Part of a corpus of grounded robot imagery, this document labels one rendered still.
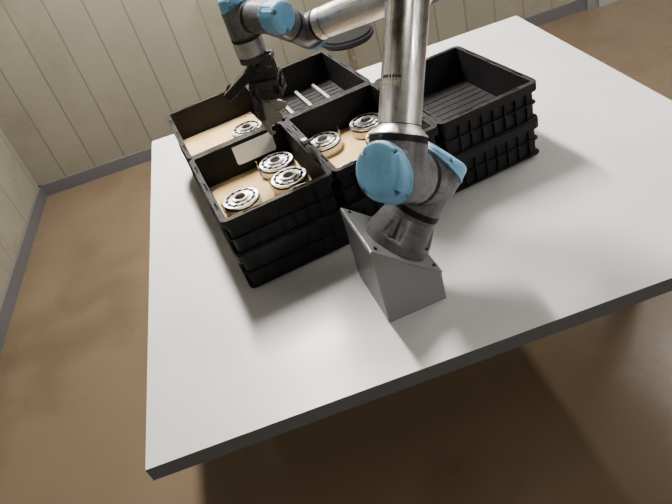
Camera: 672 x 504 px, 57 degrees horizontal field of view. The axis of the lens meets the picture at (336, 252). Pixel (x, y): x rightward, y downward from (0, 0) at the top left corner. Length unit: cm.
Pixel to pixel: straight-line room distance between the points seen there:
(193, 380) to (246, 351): 14
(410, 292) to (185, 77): 295
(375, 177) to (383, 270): 23
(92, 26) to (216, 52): 71
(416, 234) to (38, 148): 333
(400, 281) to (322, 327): 23
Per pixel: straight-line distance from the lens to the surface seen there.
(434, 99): 198
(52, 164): 438
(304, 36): 158
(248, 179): 183
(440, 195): 129
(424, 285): 138
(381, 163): 117
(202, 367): 149
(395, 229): 133
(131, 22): 401
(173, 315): 167
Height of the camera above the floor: 169
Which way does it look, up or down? 37 degrees down
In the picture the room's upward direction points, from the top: 18 degrees counter-clockwise
